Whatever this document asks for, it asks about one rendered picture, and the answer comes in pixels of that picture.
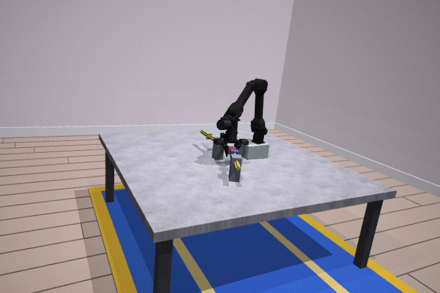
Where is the yellow square bar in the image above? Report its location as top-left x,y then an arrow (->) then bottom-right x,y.
200,129 -> 224,160

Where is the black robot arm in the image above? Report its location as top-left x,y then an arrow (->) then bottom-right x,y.
216,79 -> 268,144

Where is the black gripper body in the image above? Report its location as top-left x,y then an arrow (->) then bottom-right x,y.
214,129 -> 249,145

